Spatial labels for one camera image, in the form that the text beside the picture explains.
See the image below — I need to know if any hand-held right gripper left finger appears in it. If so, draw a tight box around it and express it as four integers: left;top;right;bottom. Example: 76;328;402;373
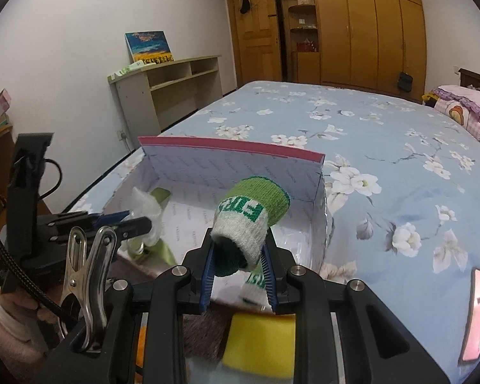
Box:
34;230;217;384

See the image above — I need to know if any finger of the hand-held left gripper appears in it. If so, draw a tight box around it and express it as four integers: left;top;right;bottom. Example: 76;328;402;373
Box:
104;216;153;245
74;210;131;229

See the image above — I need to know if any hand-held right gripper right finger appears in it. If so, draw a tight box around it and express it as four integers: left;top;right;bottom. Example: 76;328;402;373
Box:
260;235;451;384

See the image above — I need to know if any green and white sock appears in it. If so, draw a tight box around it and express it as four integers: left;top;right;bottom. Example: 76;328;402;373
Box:
242;270;273;307
210;176;292;277

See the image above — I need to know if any yellow sponge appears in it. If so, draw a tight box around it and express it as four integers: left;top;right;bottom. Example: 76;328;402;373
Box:
223;314;297;371

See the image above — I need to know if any grey knitted sock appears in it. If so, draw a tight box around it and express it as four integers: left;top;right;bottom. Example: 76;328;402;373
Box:
183;314;233;358

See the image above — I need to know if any white cardboard box pink rim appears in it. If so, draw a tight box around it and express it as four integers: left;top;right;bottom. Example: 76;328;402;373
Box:
100;136;335;315

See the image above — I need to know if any person's left forearm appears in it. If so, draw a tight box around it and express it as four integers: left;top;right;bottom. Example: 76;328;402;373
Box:
0;282;60;369

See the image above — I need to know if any metal spring clip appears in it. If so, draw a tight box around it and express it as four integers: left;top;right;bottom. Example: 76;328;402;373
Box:
60;226;117;353

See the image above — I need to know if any beige fuzzy cloth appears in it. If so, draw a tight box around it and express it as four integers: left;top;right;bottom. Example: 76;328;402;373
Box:
322;260;357;285

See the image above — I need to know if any beige shelf unit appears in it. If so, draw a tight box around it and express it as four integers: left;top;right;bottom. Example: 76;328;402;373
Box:
107;55;223;155

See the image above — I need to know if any green and white packet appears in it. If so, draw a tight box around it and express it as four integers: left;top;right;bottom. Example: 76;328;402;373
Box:
108;61;145;79

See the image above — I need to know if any bed with blue floral sheet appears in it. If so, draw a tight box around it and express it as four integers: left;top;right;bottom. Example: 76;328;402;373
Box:
64;80;480;384

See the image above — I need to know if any blue and yellow painting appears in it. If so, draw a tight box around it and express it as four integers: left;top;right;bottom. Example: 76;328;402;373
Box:
125;30;174;66

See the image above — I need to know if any pink smartphone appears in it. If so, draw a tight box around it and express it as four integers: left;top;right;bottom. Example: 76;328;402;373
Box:
459;268;480;365

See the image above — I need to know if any wooden door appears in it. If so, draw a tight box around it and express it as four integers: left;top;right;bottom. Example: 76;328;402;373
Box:
228;0;283;89

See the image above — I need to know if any black hanging bag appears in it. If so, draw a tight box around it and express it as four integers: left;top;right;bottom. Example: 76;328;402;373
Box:
397;72;414;94

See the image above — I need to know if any pink frilled pillow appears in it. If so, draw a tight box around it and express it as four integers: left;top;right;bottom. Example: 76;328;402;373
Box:
430;85;480;149

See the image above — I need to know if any wooden wardrobe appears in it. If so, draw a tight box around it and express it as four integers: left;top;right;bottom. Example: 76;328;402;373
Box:
208;0;428;102

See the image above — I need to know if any dark wooden headboard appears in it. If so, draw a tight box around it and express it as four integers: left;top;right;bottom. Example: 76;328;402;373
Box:
458;68;480;99

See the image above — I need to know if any black braided cable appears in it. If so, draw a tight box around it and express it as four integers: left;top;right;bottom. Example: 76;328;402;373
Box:
0;204;78;323

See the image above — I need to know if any thin black cable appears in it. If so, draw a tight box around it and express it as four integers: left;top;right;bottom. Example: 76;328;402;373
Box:
43;159;63;200

